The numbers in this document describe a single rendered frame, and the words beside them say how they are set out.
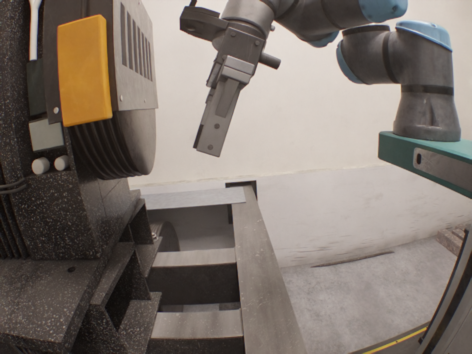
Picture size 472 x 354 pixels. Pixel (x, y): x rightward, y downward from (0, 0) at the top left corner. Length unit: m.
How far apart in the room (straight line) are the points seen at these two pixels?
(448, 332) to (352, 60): 0.73
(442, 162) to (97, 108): 0.52
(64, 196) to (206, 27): 0.41
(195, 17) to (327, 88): 1.45
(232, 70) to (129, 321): 0.66
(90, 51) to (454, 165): 0.55
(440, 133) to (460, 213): 2.40
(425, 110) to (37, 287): 0.81
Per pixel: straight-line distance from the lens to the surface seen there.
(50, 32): 0.48
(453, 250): 2.45
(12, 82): 0.62
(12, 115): 0.61
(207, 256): 0.96
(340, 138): 1.80
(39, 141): 0.59
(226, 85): 0.27
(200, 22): 0.36
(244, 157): 1.64
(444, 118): 0.52
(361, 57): 0.58
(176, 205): 1.44
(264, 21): 0.37
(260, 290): 0.79
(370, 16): 0.38
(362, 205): 1.96
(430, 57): 0.52
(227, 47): 0.31
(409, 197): 2.22
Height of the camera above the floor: 1.19
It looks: 16 degrees down
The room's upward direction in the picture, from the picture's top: 4 degrees counter-clockwise
